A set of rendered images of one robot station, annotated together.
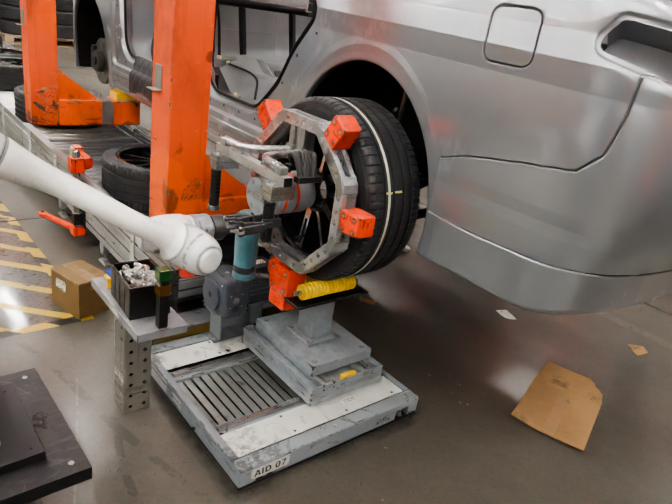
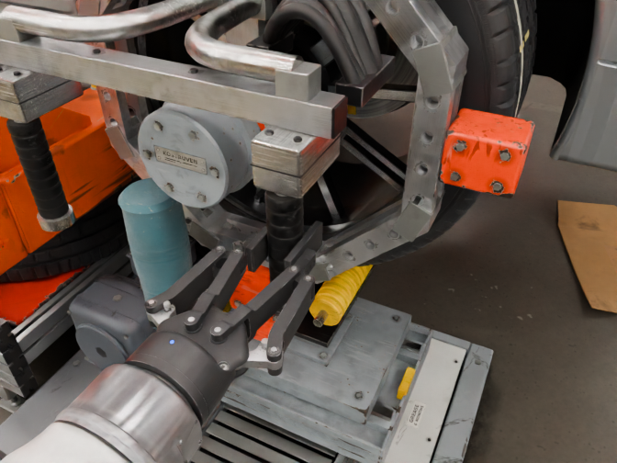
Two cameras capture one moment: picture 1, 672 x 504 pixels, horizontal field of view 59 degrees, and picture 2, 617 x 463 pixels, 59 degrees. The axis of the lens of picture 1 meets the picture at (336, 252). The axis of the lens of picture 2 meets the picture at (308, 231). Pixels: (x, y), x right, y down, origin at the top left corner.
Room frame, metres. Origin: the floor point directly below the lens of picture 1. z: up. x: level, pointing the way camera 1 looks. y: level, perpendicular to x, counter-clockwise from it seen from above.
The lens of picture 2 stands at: (1.32, 0.36, 1.17)
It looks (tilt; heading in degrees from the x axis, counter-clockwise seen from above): 38 degrees down; 338
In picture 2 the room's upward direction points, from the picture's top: straight up
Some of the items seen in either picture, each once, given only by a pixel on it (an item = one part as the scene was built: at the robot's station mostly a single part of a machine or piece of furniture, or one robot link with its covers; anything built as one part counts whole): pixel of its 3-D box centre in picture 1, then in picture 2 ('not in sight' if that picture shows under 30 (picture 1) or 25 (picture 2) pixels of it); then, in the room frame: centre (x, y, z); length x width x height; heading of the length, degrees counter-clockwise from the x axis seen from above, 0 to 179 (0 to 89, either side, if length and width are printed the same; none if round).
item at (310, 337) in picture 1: (316, 312); (309, 299); (2.12, 0.04, 0.32); 0.40 x 0.30 x 0.28; 42
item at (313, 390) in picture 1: (310, 352); (309, 355); (2.12, 0.04, 0.13); 0.50 x 0.36 x 0.10; 42
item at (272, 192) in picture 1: (278, 190); (297, 147); (1.75, 0.20, 0.93); 0.09 x 0.05 x 0.05; 132
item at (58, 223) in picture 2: (215, 188); (40, 171); (1.98, 0.45, 0.83); 0.04 x 0.04 x 0.16
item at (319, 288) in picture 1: (327, 286); (352, 269); (1.99, 0.01, 0.51); 0.29 x 0.06 x 0.06; 132
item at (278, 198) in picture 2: (267, 222); (286, 248); (1.73, 0.23, 0.83); 0.04 x 0.04 x 0.16
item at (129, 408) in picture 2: (200, 229); (133, 430); (1.57, 0.40, 0.83); 0.09 x 0.06 x 0.09; 42
